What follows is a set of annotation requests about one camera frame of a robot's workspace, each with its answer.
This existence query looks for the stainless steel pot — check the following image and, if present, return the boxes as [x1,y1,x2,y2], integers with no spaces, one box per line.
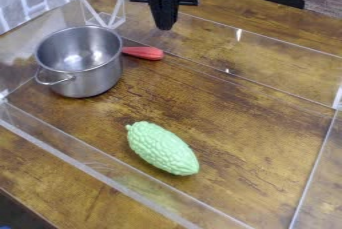
[35,25,123,98]

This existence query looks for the orange spoon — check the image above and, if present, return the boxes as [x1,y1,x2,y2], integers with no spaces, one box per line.
[121,46,164,61]

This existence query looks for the clear acrylic tray walls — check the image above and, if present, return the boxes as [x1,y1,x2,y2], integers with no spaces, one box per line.
[0,0,342,229]

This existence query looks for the green bitter gourd toy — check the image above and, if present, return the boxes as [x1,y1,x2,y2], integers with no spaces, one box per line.
[125,121,200,176]

